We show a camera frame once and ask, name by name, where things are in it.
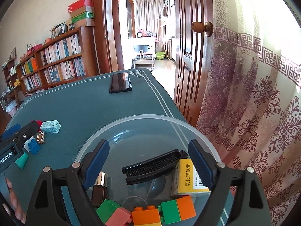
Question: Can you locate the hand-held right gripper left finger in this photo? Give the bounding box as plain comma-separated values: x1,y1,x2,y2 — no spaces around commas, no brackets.
25,139,110,226

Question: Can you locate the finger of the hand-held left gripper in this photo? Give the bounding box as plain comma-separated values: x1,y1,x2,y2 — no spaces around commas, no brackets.
0,124,21,142
0,121,40,156

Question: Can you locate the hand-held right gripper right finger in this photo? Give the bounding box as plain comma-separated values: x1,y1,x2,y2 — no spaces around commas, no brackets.
188,139,272,226

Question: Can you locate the teal plastic case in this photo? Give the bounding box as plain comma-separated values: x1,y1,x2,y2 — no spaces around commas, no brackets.
15,152,29,169

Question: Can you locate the blue toy brick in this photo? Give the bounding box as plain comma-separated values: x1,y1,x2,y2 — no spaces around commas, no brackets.
23,138,41,155

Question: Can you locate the small white box teal print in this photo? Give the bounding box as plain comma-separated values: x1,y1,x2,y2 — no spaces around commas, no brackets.
40,120,61,134

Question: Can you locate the yellow and white carton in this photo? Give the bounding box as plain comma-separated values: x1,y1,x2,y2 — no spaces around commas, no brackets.
170,158,211,198

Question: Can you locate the brown and gold lipstick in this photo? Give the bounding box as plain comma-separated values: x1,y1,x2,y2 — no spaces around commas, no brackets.
90,172,109,209

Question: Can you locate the black folding comb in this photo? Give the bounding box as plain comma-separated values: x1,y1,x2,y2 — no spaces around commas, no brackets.
122,149,189,185

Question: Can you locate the green and pink toy block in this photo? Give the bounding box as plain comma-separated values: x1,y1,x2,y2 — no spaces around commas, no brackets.
96,199,132,226

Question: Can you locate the green and orange toy block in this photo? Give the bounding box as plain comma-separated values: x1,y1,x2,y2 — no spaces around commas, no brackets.
157,195,197,225

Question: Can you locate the clear plastic bowl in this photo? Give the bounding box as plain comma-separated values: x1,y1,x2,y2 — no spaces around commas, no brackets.
74,114,224,226

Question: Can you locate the orange and yellow toy brick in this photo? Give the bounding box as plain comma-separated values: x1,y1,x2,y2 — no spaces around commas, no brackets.
131,205,163,226

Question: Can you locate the person's left hand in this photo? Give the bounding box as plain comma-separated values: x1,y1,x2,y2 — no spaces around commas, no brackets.
5,178,27,224

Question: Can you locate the small dark wooden shelf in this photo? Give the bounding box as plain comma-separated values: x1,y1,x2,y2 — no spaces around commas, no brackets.
1,58,23,110

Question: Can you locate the wooden bookshelf with books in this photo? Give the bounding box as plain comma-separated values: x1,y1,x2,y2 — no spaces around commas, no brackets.
15,26,99,95

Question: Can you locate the black smartphone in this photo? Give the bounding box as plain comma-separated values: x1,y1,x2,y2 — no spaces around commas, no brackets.
109,73,133,94

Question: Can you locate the patterned purple curtain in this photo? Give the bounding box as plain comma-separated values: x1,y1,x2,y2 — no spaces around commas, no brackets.
195,0,301,226

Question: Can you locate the brown wooden door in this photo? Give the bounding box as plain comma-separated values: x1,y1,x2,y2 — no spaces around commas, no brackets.
173,0,213,128

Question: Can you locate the metal cart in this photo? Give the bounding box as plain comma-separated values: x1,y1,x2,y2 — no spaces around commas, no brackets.
133,44,156,70

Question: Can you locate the tan cardboard box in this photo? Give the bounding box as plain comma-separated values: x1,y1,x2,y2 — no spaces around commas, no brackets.
73,18,95,27

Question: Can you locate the green cardboard box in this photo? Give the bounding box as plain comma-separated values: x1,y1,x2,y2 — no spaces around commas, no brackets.
71,12,95,24

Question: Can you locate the brown cardboard box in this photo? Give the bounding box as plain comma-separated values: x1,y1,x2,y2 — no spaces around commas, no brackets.
71,6,94,18

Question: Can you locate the red cardboard box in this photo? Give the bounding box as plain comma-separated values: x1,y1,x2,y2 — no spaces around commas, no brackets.
68,0,94,13

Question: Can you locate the brass door knob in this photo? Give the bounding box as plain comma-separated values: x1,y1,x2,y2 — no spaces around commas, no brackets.
191,21,213,37

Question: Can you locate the beige room curtain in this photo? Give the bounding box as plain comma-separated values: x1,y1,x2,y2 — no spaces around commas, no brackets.
135,0,165,40

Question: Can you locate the picture frame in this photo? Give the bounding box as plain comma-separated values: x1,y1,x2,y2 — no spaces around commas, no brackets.
51,22,67,38

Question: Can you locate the wooden door frame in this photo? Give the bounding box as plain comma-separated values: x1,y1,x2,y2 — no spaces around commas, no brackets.
92,0,125,76

